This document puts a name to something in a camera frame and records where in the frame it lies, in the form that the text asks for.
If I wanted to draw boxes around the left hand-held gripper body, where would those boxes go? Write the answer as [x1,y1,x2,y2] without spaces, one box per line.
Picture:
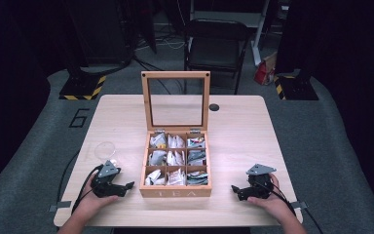
[91,159,127,199]

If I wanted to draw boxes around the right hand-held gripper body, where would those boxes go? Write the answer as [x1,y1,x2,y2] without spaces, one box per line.
[244,163,278,201]

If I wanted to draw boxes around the person's right hand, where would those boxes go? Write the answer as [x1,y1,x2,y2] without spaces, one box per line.
[246,173,294,224]

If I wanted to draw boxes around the person's left hand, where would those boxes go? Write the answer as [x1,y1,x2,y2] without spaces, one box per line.
[76,174,120,216]

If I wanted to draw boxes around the clear glass cup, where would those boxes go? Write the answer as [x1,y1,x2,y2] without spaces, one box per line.
[93,140,117,165]

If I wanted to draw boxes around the wooden tea box with lid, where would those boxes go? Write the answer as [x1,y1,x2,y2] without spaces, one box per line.
[138,70,213,199]

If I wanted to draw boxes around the group of tea bags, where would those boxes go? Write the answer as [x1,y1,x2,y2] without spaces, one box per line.
[144,133,209,187]

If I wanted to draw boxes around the stand base with striped edge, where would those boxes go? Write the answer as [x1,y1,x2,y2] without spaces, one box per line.
[273,74,319,101]
[58,74,107,101]

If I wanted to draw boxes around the red bag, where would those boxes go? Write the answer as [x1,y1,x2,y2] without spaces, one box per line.
[253,51,279,87]

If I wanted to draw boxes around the black folding chair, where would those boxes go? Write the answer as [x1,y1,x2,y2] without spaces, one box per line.
[183,18,253,96]

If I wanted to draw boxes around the white desk leg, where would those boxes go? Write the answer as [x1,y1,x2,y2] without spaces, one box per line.
[250,0,271,66]

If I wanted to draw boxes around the left hand-held gripper cable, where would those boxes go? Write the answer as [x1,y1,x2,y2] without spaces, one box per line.
[71,164,105,215]

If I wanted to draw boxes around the hand-held gripper cable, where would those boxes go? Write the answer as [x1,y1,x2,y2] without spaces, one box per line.
[71,164,105,215]
[266,181,325,234]

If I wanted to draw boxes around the right hand-held gripper cable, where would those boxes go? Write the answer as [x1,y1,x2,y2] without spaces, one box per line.
[266,181,325,234]

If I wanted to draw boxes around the black cable beside table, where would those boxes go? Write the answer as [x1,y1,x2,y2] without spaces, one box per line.
[56,150,81,204]

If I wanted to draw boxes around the grey table bracket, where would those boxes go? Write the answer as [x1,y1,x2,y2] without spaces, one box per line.
[48,200,73,214]
[289,200,309,211]

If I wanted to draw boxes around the floor cables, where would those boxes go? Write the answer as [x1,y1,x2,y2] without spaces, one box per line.
[132,22,189,71]

